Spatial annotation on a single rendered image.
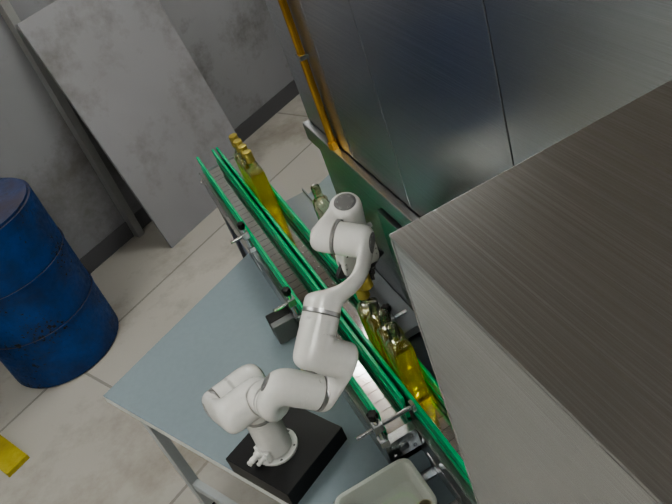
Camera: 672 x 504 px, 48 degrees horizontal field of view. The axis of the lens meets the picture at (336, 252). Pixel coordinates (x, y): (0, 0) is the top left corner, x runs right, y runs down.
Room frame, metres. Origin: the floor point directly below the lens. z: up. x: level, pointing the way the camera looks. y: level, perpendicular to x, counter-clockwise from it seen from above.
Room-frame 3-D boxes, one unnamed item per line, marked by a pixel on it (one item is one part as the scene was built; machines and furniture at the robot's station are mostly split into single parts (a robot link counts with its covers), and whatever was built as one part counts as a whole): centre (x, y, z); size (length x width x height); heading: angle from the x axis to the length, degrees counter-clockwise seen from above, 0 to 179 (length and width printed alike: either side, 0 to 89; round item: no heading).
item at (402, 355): (1.36, -0.06, 0.99); 0.06 x 0.06 x 0.21; 13
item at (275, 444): (1.41, 0.36, 0.89); 0.16 x 0.13 x 0.15; 128
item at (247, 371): (1.41, 0.36, 1.05); 0.13 x 0.10 x 0.16; 114
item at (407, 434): (1.24, 0.02, 0.85); 0.09 x 0.04 x 0.07; 102
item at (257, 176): (2.47, 0.17, 1.02); 0.06 x 0.06 x 0.28; 12
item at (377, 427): (1.24, 0.04, 0.95); 0.17 x 0.03 x 0.12; 102
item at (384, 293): (2.05, -0.02, 0.84); 0.95 x 0.09 x 0.11; 12
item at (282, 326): (1.92, 0.25, 0.79); 0.08 x 0.08 x 0.08; 12
